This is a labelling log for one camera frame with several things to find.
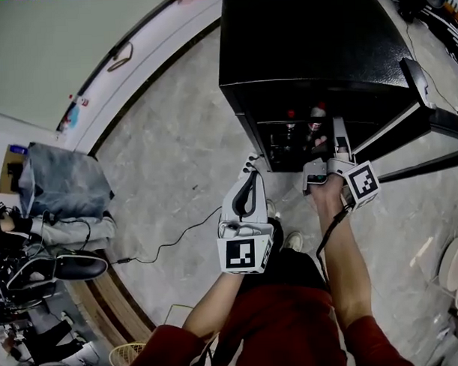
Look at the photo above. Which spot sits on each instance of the person's right forearm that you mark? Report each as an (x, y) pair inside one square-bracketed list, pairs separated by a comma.
[(342, 257)]

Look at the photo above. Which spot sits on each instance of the person's red shirt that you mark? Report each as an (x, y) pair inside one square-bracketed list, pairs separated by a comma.
[(290, 326)]

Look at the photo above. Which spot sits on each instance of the black white striped rug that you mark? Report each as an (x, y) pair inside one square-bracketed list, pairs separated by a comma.
[(448, 32)]

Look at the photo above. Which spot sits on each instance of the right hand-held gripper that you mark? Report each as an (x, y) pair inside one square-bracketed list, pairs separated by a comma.
[(362, 185)]

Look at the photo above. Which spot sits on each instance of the white red cap bottle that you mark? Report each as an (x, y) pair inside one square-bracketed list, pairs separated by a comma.
[(318, 111)]

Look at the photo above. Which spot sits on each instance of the black wall rail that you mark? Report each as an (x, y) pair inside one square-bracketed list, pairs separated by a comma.
[(123, 43)]

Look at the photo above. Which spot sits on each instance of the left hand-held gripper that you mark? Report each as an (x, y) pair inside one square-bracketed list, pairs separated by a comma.
[(240, 253)]

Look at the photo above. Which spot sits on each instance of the wooden boards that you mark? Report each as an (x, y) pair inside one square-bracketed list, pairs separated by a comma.
[(113, 310)]

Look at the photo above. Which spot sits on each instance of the person's white shoe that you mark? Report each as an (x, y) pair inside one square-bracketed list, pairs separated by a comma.
[(272, 209), (293, 241)]

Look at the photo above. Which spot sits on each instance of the clear glass fridge shelf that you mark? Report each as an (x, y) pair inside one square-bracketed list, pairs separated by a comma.
[(275, 121)]

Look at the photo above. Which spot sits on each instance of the brown cardboard sheet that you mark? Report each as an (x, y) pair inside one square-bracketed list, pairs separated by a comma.
[(5, 175)]

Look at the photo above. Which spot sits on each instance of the black mini fridge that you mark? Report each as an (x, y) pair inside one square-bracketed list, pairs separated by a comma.
[(306, 40)]

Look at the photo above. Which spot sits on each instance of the colourful wall sticker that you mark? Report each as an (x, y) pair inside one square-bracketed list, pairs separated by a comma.
[(71, 116)]

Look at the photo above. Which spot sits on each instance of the person's left forearm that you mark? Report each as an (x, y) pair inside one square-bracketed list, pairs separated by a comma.
[(214, 306)]

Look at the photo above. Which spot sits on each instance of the person's black trousers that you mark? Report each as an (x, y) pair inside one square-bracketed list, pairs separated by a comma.
[(292, 266)]

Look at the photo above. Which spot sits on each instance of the small red white object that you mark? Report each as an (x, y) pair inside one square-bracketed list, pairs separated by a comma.
[(85, 101)]

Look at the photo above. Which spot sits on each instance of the white floor fan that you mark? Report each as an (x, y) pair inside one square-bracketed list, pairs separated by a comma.
[(457, 268)]

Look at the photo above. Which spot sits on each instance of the black shoe white sole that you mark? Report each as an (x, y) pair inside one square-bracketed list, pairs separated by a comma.
[(31, 273)]

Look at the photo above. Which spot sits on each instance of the blue grey fabric box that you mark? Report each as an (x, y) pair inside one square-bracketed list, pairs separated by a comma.
[(64, 176)]

